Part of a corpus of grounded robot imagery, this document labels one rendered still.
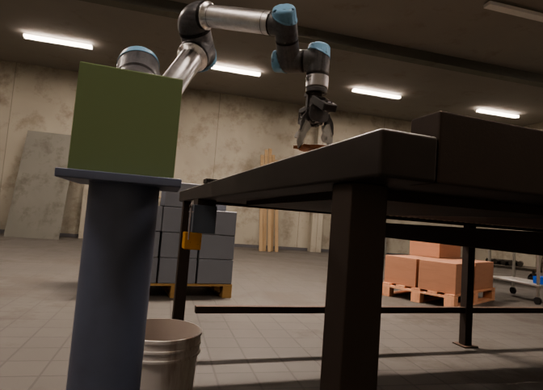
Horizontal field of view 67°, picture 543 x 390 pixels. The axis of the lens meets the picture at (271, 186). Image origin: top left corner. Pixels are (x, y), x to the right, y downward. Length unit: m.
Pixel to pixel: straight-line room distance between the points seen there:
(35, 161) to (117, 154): 9.58
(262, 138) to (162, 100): 10.07
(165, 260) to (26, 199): 6.72
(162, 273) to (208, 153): 7.13
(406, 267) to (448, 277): 0.47
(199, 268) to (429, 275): 2.48
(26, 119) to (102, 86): 10.26
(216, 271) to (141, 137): 3.11
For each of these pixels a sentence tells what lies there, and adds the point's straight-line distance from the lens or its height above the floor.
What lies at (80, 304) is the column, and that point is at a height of 0.56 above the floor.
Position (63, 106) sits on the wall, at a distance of 11.22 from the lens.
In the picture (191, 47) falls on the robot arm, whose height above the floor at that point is 1.38.
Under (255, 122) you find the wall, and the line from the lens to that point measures 11.17.
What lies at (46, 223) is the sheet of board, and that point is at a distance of 10.12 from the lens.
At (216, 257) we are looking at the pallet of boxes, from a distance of 4.07.
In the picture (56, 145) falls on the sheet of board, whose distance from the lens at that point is 10.69.
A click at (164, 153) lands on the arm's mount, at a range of 1.07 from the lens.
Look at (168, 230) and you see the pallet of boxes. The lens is 3.94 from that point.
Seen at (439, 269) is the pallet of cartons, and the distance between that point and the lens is 4.87.
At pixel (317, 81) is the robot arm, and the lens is 1.39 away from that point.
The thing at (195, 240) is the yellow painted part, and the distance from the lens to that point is 2.00.
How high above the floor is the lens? 0.79
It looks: 4 degrees up
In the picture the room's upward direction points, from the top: 4 degrees clockwise
